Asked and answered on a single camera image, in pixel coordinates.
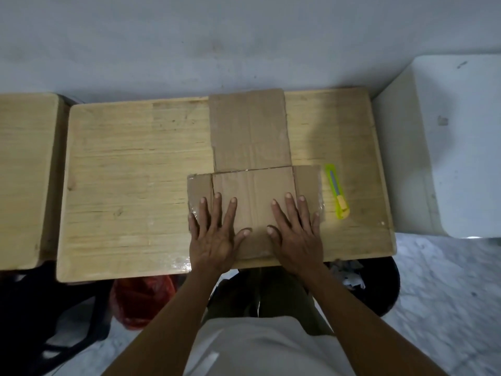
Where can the person's left hand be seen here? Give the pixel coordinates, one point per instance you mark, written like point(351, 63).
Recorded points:
point(213, 250)

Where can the person's right hand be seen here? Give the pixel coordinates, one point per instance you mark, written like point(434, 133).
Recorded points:
point(299, 248)

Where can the person's right little finger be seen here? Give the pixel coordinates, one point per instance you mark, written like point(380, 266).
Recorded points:
point(316, 227)

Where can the person's left little finger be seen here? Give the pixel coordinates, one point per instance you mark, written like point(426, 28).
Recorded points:
point(193, 229)

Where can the person's right middle finger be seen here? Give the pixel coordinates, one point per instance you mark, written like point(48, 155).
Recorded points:
point(293, 214)

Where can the person's left thumb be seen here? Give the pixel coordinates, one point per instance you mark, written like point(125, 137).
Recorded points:
point(242, 238)

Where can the person's right thumb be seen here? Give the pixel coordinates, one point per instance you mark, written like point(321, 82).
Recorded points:
point(274, 238)

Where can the person's left middle finger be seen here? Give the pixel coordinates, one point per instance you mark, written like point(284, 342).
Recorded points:
point(217, 215)

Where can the wide brown cardboard piece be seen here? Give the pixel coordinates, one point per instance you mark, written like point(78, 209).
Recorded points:
point(252, 199)

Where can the person's right forearm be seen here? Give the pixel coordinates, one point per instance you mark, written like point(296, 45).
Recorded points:
point(360, 328)

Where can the person's left forearm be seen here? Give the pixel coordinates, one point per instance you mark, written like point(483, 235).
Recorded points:
point(176, 325)

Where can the yellow-green utility knife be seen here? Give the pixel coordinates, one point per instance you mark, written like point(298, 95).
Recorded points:
point(336, 189)

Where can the white paper scraps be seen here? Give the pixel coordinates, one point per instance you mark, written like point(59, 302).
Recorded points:
point(348, 276)

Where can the olive green trousers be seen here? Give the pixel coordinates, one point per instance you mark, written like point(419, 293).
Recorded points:
point(270, 297)

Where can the black round waste bin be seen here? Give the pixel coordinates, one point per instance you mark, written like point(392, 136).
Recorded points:
point(377, 285)

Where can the red plastic bag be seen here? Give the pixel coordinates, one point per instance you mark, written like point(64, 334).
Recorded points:
point(137, 301)

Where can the tall brown cardboard piece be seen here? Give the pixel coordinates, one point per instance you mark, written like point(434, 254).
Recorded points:
point(250, 129)

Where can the white shirt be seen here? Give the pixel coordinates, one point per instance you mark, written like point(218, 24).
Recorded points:
point(254, 348)

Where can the white cabinet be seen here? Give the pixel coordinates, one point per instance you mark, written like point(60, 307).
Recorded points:
point(450, 144)

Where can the light wooden side table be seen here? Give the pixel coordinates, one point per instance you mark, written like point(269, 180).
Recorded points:
point(23, 180)

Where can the black chair frame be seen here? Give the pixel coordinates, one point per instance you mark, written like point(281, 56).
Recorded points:
point(51, 317)

